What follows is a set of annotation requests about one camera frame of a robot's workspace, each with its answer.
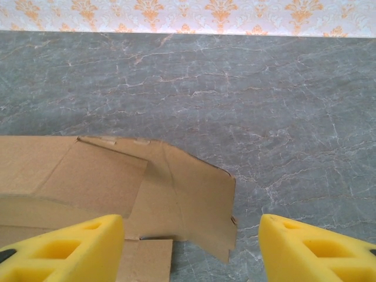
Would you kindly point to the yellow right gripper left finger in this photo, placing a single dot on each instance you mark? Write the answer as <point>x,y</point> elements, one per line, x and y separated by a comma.
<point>97,258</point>

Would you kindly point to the brown cardboard box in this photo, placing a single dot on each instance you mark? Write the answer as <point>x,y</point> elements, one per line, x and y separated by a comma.
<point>88,176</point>

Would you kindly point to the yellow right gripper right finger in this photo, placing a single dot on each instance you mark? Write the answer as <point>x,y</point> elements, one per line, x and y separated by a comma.
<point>282,258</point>

